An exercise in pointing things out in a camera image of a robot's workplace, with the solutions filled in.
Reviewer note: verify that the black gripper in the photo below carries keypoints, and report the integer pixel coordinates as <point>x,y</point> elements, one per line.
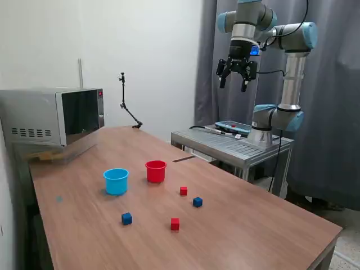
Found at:
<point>239,53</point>

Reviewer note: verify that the blue cube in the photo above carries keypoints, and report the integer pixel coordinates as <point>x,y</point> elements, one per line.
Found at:
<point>126,218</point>
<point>197,202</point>

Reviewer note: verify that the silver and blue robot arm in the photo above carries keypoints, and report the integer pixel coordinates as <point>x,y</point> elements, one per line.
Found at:
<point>292,81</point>

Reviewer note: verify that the red plastic bin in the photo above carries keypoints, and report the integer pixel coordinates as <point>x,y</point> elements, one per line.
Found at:
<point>155,173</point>

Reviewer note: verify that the blue plastic bin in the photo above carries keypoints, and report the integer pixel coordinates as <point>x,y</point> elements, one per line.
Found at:
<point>116,184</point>

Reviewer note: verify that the blue teach pendant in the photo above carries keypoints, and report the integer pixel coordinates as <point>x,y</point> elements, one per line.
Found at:
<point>233,126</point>

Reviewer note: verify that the grey metal robot stand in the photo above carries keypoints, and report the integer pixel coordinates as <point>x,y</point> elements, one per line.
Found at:
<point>225,144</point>

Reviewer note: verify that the dark strip on table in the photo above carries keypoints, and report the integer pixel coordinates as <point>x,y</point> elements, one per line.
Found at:
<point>182,159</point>

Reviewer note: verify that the grey curtain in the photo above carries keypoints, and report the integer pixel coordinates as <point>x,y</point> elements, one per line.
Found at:
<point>332,112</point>

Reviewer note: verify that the red cube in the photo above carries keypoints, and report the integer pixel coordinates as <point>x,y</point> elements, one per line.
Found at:
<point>175,224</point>
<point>183,191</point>

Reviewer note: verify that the silver microwave oven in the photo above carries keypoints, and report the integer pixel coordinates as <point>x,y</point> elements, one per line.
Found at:
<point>33,112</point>

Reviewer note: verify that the wooden blocks under microwave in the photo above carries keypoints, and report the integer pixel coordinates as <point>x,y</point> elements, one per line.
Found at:
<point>42,157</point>

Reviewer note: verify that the blue tape marker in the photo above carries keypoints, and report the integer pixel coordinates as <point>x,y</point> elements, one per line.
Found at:
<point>59,199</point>

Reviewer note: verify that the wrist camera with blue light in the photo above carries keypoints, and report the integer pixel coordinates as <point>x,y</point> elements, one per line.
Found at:
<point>254,50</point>

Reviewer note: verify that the white wall pipe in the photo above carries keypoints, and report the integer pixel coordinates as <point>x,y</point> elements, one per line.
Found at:
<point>80,73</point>

